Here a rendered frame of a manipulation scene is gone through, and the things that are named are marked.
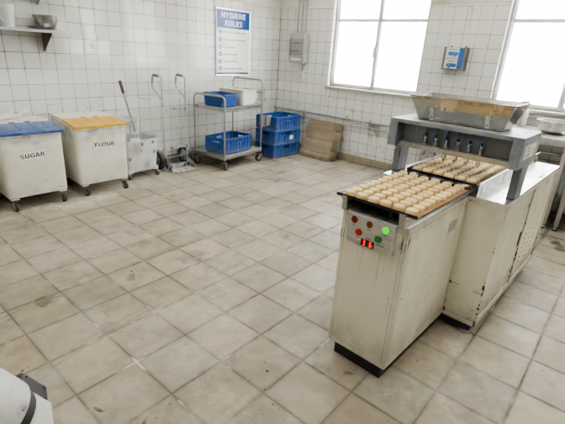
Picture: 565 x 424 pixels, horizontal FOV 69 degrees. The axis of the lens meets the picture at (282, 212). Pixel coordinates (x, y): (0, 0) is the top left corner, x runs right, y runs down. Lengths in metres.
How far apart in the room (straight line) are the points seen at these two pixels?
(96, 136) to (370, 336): 3.37
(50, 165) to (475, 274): 3.67
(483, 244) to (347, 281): 0.80
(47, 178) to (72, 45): 1.49
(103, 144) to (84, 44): 1.16
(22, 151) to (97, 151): 0.67
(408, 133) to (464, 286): 0.94
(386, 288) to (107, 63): 4.18
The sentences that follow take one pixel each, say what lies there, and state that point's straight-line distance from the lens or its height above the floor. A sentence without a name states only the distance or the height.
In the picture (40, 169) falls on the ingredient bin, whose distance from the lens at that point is 4.40.
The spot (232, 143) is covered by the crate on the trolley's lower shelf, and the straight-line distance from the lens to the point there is 5.58.
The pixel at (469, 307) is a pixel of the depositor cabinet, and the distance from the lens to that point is 2.64.
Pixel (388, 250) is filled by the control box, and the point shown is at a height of 0.73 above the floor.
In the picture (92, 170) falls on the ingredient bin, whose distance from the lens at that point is 4.60.
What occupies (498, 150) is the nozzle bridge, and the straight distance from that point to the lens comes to 2.43.
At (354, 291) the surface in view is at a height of 0.43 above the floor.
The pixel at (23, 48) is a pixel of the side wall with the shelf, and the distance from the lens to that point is 4.95.
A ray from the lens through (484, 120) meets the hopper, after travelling 2.41.
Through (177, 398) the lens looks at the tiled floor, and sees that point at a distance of 2.12.
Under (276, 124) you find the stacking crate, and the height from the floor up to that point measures 0.50.
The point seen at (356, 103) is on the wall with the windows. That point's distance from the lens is 6.22.
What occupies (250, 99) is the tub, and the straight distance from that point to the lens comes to 5.75.
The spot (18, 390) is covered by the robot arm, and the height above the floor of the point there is 1.20.
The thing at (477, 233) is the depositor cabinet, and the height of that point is 0.64.
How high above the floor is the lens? 1.51
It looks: 21 degrees down
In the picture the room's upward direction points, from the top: 3 degrees clockwise
